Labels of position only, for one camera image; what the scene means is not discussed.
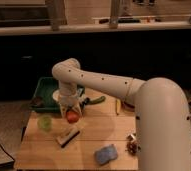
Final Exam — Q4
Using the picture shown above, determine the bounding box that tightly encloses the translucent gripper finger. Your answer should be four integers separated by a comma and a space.
60, 106, 67, 118
74, 103, 83, 117

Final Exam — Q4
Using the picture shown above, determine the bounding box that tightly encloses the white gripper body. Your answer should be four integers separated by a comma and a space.
59, 83, 78, 107

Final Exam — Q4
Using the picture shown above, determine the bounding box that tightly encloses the red apple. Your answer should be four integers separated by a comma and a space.
66, 110, 79, 124

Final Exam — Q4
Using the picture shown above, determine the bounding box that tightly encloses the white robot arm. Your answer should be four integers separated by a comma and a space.
52, 58, 191, 171

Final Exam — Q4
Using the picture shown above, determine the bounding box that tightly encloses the green plastic cup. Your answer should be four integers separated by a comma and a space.
37, 115, 52, 131

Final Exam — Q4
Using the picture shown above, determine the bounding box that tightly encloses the green plastic tray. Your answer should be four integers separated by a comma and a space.
30, 76, 86, 113

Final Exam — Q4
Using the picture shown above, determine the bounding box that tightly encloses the green cucumber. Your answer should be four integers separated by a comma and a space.
89, 96, 106, 105

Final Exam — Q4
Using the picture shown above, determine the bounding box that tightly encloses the wooden black brush block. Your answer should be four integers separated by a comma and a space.
56, 127, 80, 148

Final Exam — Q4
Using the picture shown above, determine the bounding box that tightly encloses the wooden cutting board table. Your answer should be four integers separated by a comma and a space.
14, 96, 138, 171

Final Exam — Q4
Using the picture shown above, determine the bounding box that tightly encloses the yellow banana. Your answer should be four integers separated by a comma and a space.
116, 99, 121, 115

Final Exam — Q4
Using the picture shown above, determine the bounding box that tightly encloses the dark brown bowl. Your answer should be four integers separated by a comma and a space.
122, 102, 135, 112

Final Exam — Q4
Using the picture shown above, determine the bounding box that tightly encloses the blue sponge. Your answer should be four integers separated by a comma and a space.
94, 144, 118, 165

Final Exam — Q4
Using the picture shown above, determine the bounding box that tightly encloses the black cable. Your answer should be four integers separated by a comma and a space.
0, 128, 16, 163

